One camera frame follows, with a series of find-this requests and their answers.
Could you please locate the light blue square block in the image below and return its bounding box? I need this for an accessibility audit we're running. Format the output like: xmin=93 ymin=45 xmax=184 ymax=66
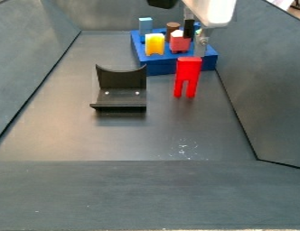
xmin=139 ymin=17 xmax=153 ymax=36

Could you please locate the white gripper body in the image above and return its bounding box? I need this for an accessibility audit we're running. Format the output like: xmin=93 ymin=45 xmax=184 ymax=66
xmin=182 ymin=0 xmax=237 ymax=28

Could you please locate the black curved stand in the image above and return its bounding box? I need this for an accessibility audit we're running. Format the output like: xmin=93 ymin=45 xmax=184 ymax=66
xmin=90 ymin=66 xmax=146 ymax=111

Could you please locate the yellow arch block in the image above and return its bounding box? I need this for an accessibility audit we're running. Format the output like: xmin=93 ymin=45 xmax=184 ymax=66
xmin=145 ymin=33 xmax=165 ymax=56

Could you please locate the dark blue star block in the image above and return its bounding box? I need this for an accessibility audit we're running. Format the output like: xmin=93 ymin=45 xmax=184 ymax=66
xmin=194 ymin=22 xmax=201 ymax=30

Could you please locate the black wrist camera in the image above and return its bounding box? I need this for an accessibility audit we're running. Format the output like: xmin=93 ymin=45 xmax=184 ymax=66
xmin=146 ymin=0 xmax=180 ymax=9

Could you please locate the red two-legged block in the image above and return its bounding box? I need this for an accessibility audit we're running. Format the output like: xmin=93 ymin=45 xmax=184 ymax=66
xmin=174 ymin=57 xmax=202 ymax=97

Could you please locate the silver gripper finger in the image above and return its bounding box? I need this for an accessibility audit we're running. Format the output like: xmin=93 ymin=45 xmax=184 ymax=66
xmin=194 ymin=29 xmax=209 ymax=57
xmin=184 ymin=7 xmax=194 ymax=39

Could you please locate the brown cylinder block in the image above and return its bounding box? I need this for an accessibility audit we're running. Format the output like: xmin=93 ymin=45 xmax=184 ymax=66
xmin=166 ymin=22 xmax=181 ymax=42

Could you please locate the blue foam shape board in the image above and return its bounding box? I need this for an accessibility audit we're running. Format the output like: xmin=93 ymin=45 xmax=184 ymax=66
xmin=130 ymin=30 xmax=218 ymax=76

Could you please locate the green hexagon block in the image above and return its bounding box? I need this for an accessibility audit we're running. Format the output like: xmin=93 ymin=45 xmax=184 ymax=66
xmin=194 ymin=28 xmax=202 ymax=35

